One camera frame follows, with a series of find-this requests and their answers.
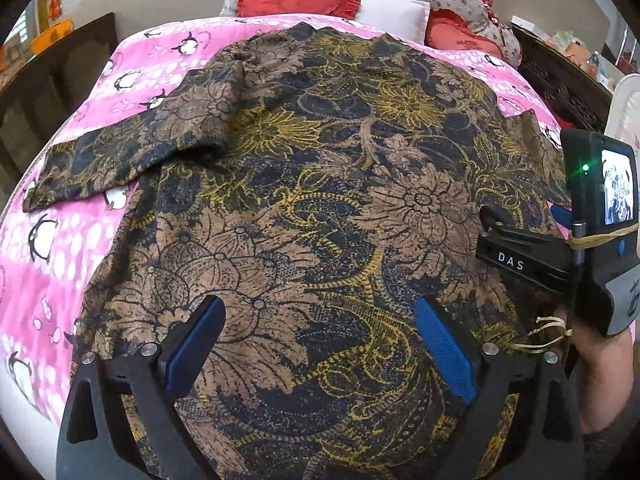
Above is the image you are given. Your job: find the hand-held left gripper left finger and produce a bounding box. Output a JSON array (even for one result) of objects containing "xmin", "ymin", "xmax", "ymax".
[{"xmin": 55, "ymin": 296, "xmax": 227, "ymax": 480}]

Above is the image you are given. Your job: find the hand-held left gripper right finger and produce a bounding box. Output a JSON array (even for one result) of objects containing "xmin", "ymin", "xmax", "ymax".
[{"xmin": 414, "ymin": 296, "xmax": 587, "ymax": 480}]

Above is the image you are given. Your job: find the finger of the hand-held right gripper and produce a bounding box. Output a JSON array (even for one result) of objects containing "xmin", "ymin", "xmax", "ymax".
[
  {"xmin": 550, "ymin": 202, "xmax": 574, "ymax": 239},
  {"xmin": 475, "ymin": 205, "xmax": 582, "ymax": 296}
]

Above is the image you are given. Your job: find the brown black floral garment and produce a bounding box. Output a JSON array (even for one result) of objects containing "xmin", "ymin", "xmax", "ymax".
[{"xmin": 22, "ymin": 22, "xmax": 573, "ymax": 480}]

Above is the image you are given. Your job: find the person's right forearm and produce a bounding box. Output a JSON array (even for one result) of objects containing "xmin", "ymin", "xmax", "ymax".
[{"xmin": 582, "ymin": 410, "xmax": 640, "ymax": 480}]

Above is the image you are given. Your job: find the person's right hand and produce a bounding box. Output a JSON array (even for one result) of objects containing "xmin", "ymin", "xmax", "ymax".
[{"xmin": 564, "ymin": 310, "xmax": 636, "ymax": 433}]

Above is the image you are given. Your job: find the yellow rubber band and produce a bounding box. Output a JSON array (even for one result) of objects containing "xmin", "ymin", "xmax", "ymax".
[{"xmin": 510, "ymin": 314, "xmax": 574, "ymax": 356}]

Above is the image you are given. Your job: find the white chair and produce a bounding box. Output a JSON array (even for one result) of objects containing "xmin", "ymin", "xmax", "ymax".
[{"xmin": 606, "ymin": 74, "xmax": 640, "ymax": 161}]

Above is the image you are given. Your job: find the dark carved wooden nightstand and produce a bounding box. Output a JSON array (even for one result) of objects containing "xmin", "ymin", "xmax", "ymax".
[{"xmin": 510, "ymin": 24, "xmax": 615, "ymax": 132}]

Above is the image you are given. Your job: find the pile of colourful clutter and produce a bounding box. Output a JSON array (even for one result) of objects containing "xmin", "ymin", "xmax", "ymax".
[{"xmin": 547, "ymin": 29, "xmax": 613, "ymax": 82}]

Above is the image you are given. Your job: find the metal railing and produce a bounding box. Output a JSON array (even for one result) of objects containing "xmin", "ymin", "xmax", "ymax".
[{"xmin": 602, "ymin": 15, "xmax": 640, "ymax": 78}]

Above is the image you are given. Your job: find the pink penguin print blanket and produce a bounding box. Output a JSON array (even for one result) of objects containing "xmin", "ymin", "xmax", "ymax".
[{"xmin": 0, "ymin": 12, "xmax": 576, "ymax": 441}]

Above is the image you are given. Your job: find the white bed sheet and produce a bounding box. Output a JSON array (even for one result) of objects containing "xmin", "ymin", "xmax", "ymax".
[{"xmin": 0, "ymin": 375, "xmax": 58, "ymax": 480}]

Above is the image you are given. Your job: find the small red heart pillow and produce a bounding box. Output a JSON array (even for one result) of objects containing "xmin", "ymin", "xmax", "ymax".
[{"xmin": 424, "ymin": 9, "xmax": 507, "ymax": 60}]

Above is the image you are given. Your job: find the white square pillow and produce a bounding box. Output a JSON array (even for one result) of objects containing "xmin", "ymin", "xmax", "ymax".
[{"xmin": 356, "ymin": 0, "xmax": 432, "ymax": 44}]

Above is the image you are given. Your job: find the dark wooden cabinet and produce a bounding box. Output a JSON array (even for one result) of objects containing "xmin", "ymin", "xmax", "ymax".
[{"xmin": 0, "ymin": 12, "xmax": 120, "ymax": 196}]

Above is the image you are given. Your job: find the orange box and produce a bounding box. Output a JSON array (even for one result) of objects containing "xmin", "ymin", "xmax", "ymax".
[{"xmin": 30, "ymin": 17, "xmax": 75, "ymax": 56}]

